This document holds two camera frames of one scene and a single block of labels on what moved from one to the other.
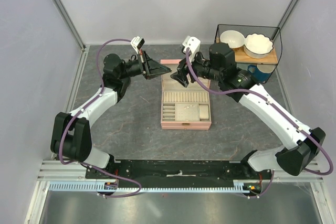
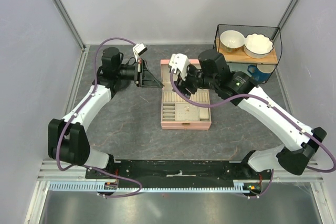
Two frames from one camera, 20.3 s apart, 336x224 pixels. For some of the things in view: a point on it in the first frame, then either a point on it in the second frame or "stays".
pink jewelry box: (184, 107) stays
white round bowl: (234, 39) stays
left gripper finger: (154, 68) → (150, 83)
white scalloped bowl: (258, 45) stays
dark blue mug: (261, 72) stays
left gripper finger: (153, 67) → (148, 78)
